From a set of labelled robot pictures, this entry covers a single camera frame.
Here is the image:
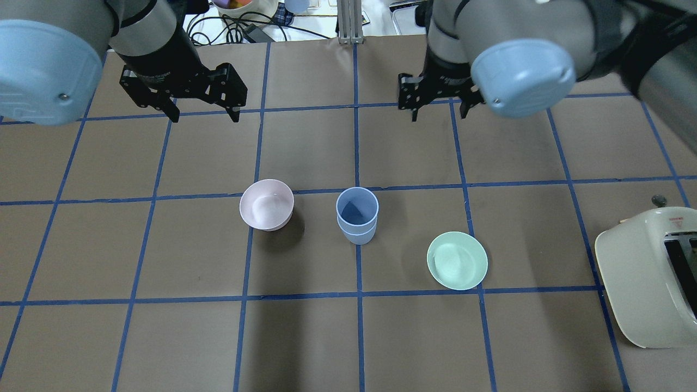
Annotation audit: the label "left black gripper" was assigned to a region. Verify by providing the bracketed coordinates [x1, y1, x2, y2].
[119, 63, 247, 123]

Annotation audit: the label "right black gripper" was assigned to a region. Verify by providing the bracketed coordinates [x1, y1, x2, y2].
[398, 69, 485, 122]

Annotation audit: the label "blue plastic cup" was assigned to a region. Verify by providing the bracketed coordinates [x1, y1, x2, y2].
[337, 216, 378, 246]
[335, 187, 380, 234]

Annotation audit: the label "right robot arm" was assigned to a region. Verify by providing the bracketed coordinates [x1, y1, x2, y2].
[398, 1, 695, 132]

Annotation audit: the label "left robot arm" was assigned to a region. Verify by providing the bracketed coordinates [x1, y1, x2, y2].
[1, 1, 247, 126]

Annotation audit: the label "black power adapter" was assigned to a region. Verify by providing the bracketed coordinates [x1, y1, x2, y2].
[241, 22, 276, 43]

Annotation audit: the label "pink plastic bowl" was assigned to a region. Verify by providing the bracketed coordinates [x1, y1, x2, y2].
[239, 179, 295, 231]

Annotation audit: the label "white bowl in background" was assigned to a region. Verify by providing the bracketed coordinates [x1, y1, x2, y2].
[212, 1, 279, 21]

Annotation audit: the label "green plastic plate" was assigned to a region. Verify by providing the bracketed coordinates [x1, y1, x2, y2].
[426, 231, 490, 291]

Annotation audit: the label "cream toaster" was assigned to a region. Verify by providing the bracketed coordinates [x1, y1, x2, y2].
[594, 194, 696, 349]

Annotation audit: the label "black cables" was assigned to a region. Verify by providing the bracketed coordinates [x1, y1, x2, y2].
[187, 12, 333, 46]

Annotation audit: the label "aluminium frame post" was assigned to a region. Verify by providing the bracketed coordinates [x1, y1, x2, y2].
[337, 0, 364, 45]

